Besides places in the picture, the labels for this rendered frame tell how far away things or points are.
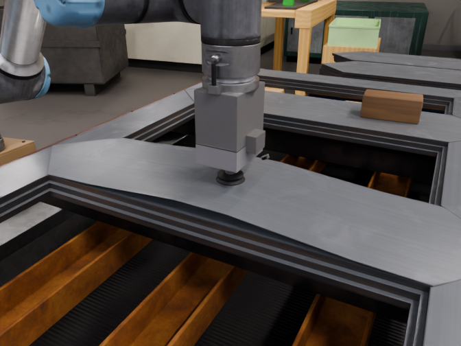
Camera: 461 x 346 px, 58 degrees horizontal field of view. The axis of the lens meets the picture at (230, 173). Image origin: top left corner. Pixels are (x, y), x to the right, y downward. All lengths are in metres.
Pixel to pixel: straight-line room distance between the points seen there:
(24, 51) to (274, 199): 0.72
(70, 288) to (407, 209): 0.50
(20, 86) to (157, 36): 4.25
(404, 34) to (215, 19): 5.16
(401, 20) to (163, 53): 2.86
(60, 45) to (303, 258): 4.02
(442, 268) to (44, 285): 0.58
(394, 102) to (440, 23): 6.46
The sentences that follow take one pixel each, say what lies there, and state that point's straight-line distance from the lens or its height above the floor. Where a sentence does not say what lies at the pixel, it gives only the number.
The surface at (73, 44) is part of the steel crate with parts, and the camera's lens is 4.33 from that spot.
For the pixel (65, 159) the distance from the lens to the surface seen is 0.77.
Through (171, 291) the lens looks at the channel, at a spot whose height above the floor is 0.70.
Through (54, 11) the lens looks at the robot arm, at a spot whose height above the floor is 1.10.
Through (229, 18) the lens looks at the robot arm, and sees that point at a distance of 0.51.
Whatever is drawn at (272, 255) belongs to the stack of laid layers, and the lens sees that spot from 0.52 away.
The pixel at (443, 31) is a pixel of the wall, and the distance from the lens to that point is 7.41.
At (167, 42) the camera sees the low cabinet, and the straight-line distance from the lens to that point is 5.27.
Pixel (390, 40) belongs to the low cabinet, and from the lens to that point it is 5.63.
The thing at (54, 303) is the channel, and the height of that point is 0.71.
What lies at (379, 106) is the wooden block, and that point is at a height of 0.87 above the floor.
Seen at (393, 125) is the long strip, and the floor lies 0.84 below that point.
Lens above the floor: 1.14
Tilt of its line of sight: 26 degrees down
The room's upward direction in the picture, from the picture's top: straight up
